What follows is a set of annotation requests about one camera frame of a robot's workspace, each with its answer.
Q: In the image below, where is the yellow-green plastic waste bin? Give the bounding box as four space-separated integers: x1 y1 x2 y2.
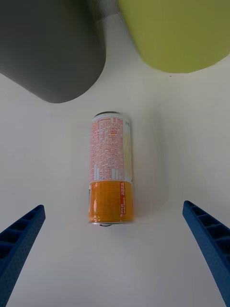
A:
117 0 230 74

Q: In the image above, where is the orange and white drink can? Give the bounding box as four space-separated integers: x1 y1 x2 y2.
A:
87 111 134 227

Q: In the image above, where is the grey plastic waste bin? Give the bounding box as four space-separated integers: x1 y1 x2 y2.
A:
0 0 107 104

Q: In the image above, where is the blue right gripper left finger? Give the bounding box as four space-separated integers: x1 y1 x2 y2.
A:
0 204 46 307

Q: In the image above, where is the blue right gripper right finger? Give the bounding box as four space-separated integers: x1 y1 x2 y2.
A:
182 200 230 307

